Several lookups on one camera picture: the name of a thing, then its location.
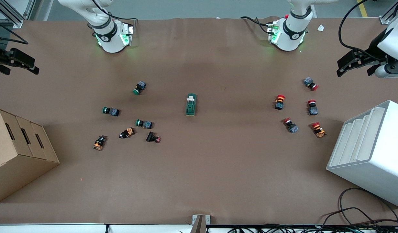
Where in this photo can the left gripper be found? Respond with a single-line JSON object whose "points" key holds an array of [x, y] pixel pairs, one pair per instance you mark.
{"points": [[375, 44]]}

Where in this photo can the green load switch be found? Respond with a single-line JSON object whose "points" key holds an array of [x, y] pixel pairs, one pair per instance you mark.
{"points": [[191, 106]]}

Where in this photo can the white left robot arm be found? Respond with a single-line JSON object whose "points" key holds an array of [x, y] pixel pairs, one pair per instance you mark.
{"points": [[291, 32]]}

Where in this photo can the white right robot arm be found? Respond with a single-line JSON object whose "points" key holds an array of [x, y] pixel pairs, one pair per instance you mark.
{"points": [[110, 38]]}

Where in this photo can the red push button grey block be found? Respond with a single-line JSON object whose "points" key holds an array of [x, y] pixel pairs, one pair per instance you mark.
{"points": [[310, 83], [291, 126], [312, 108]]}

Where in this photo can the white paper scrap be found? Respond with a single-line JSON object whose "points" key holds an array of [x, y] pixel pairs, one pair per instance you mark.
{"points": [[320, 27]]}

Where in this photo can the red push button orange block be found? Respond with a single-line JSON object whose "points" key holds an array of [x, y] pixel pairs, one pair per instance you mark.
{"points": [[279, 103], [318, 130]]}

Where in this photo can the brown cardboard box with slots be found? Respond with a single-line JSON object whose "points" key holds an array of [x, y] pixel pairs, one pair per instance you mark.
{"points": [[21, 161]]}

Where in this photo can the white stepped plastic rack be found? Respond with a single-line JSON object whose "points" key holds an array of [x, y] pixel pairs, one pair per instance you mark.
{"points": [[373, 161]]}

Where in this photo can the green push button grey block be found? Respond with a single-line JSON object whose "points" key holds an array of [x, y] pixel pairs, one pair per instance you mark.
{"points": [[140, 87], [111, 111], [145, 124]]}

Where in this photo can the black square button red terminals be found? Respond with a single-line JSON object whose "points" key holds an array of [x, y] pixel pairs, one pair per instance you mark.
{"points": [[151, 137]]}

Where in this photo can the aluminium frame profile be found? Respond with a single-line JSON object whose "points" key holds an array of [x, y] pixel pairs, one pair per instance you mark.
{"points": [[11, 16], [390, 16]]}

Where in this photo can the black selector switch orange block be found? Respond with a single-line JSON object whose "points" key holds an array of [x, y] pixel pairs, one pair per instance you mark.
{"points": [[99, 143], [127, 132]]}

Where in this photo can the white table edge rail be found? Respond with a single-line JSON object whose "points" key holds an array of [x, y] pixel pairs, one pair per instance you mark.
{"points": [[56, 228]]}

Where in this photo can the metal table edge bracket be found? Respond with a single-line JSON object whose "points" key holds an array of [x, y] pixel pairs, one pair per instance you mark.
{"points": [[200, 221]]}

